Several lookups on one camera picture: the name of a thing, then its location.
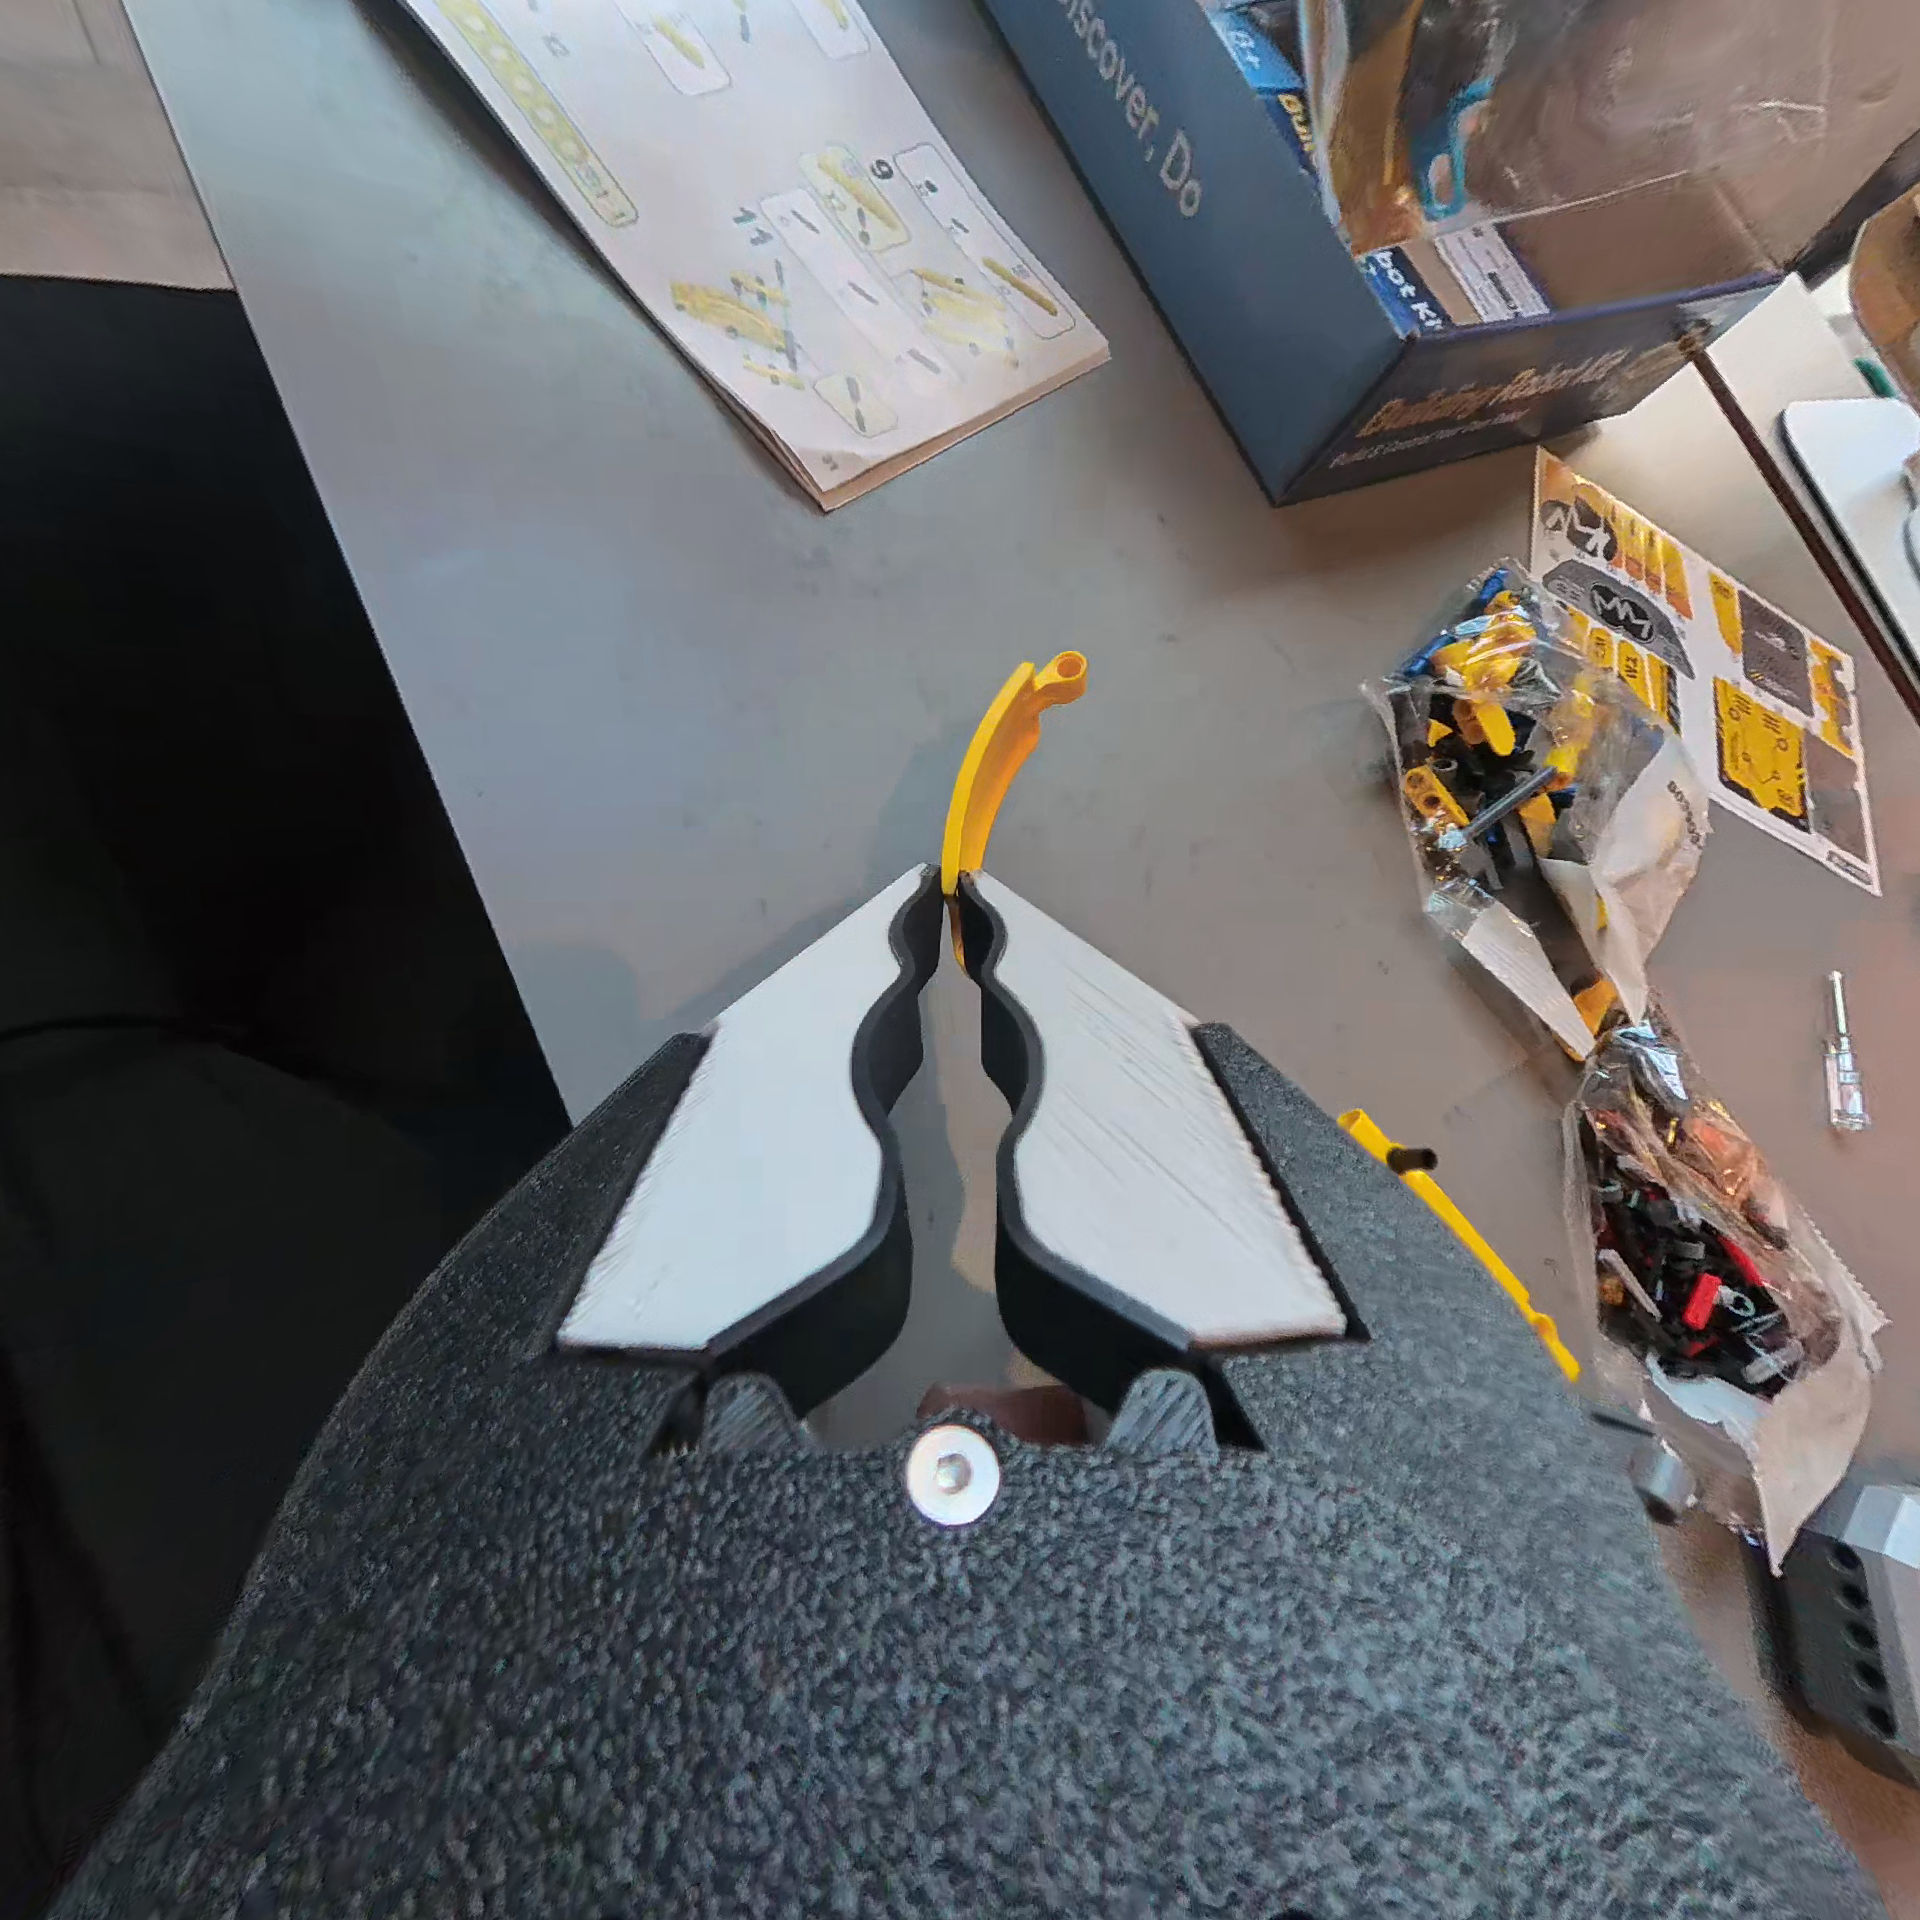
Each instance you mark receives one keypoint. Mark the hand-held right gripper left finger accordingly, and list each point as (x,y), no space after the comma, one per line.
(749,1188)

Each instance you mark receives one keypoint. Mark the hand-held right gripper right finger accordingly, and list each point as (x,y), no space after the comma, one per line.
(1155,1188)

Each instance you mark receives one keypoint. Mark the yellow black brick assembly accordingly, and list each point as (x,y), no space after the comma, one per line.
(1471,1216)

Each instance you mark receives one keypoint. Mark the yellow curved arc beam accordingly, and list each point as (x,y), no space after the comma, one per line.
(983,765)

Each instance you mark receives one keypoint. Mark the clear bag yellow grey parts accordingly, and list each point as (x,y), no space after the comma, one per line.
(1500,748)

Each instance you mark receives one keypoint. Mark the blue cardboard kit box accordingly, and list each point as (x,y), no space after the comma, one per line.
(1228,302)

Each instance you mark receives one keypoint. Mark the clear bag yellow gear parts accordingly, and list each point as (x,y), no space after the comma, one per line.
(1395,134)

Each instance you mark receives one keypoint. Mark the grey desk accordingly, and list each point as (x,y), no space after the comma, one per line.
(674,633)

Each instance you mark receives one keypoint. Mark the clear bag black red parts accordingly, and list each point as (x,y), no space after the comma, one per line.
(1681,1245)

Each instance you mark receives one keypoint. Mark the person's black trouser legs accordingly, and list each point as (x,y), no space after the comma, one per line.
(180,898)

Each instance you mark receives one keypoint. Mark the yellow black sticker sheet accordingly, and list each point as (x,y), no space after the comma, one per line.
(1783,719)

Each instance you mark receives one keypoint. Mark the grey battery box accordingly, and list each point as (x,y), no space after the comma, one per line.
(1847,1633)

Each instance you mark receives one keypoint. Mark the instruction booklet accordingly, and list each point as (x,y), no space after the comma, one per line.
(749,226)

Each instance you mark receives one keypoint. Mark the wooden document stand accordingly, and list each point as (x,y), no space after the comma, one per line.
(1858,483)

